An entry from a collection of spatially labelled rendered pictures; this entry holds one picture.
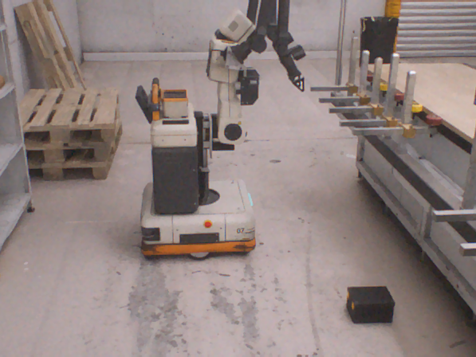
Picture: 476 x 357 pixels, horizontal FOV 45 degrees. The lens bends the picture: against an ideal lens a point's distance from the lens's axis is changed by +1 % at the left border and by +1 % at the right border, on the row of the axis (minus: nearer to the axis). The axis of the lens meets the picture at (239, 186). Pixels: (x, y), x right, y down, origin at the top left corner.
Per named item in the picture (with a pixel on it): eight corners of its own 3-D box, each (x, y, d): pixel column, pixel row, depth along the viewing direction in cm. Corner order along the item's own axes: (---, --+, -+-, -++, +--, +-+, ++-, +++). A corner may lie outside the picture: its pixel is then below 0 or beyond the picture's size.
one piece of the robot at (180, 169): (153, 234, 332) (145, 92, 300) (156, 196, 382) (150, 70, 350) (211, 232, 335) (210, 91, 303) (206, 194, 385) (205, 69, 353)
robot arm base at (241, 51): (230, 47, 307) (231, 51, 296) (241, 37, 306) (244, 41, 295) (239, 60, 310) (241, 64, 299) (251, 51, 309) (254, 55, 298)
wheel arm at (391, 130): (353, 137, 295) (354, 129, 293) (352, 135, 298) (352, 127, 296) (436, 135, 299) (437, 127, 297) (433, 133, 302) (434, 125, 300)
